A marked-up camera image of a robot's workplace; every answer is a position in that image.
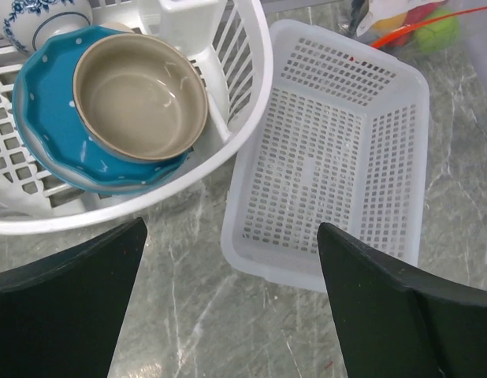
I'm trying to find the white round dish rack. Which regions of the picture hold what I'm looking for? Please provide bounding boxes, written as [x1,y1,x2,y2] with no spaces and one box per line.
[0,1,273,235]

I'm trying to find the blue floral white bowl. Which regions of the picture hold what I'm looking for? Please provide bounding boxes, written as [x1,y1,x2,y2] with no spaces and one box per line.
[0,0,93,54]

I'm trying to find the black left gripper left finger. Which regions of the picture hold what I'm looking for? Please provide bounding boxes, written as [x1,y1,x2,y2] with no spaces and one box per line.
[0,218,147,377]

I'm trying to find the clear zip top bag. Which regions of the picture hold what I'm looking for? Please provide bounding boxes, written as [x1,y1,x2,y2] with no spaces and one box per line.
[340,0,487,57]

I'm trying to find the green fake lime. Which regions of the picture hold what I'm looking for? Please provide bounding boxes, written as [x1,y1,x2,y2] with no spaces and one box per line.
[413,16,460,54]

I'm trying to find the blue scalloped plate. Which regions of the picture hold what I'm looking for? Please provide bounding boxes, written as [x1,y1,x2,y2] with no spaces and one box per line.
[13,26,188,195]

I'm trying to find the white perforated rectangular basket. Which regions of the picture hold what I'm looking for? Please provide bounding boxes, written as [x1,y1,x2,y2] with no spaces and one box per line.
[221,20,429,292]

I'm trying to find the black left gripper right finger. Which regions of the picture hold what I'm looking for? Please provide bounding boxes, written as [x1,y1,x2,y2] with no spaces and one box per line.
[317,223,487,377]

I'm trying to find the beige ceramic bowl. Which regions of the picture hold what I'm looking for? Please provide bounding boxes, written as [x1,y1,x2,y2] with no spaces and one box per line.
[72,33,209,162]

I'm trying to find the yellow fake lemon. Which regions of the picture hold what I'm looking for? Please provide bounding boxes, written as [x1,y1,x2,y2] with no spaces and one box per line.
[371,12,407,35]

